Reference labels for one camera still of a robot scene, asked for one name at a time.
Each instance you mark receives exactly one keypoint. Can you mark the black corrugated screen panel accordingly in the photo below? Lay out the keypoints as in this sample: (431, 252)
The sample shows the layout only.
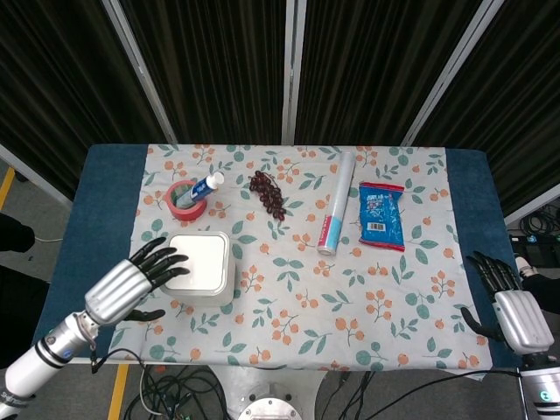
(512, 100)
(48, 83)
(380, 70)
(205, 70)

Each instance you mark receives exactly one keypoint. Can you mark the blue white toothpaste tube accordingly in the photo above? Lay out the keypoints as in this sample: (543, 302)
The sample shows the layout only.
(202, 187)

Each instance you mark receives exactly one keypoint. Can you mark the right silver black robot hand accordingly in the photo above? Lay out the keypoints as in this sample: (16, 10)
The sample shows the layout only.
(515, 311)

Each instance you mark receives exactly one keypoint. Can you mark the red tape roll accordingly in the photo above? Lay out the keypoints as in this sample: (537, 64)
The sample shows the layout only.
(186, 200)

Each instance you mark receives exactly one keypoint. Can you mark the white square box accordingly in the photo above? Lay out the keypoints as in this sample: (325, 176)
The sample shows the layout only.
(200, 268)

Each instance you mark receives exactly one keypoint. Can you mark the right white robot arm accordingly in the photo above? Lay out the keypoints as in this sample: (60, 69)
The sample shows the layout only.
(541, 381)

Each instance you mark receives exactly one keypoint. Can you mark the blue snack packet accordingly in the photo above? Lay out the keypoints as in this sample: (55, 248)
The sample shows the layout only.
(381, 216)

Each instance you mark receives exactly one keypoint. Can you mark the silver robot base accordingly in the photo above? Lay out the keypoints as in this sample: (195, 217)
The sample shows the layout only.
(274, 400)

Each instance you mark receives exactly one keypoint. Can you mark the white plastic wrap roll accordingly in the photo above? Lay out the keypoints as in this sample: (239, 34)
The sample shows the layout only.
(336, 201)

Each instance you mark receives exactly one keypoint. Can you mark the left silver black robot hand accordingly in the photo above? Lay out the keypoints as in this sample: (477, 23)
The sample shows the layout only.
(114, 283)

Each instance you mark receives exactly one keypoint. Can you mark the blue padded table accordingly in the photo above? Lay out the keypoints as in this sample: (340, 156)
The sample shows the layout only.
(280, 258)

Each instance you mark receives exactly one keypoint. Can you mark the dark red grape bunch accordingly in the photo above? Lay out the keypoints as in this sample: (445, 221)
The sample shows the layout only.
(267, 196)

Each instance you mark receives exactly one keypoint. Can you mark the floral patterned tablecloth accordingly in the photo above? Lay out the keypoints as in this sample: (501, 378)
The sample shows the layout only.
(332, 280)

